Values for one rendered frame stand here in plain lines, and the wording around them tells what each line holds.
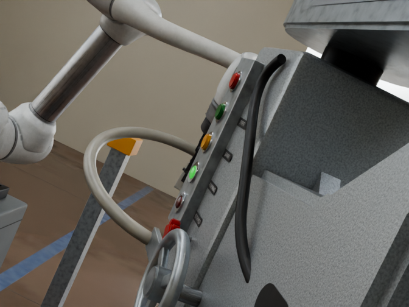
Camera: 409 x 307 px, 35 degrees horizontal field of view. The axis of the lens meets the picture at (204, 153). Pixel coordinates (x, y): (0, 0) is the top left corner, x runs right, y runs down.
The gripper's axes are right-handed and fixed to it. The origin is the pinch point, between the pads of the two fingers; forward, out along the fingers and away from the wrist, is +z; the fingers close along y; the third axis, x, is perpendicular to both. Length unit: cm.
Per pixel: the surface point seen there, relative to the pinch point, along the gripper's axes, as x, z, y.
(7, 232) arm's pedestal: -42, 59, -8
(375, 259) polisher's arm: 14, -71, 116
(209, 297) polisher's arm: 9, -44, 96
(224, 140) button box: 1, -53, 74
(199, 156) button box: -1, -47, 71
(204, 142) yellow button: -1, -50, 73
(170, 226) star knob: 1, -42, 84
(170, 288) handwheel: 4, -46, 101
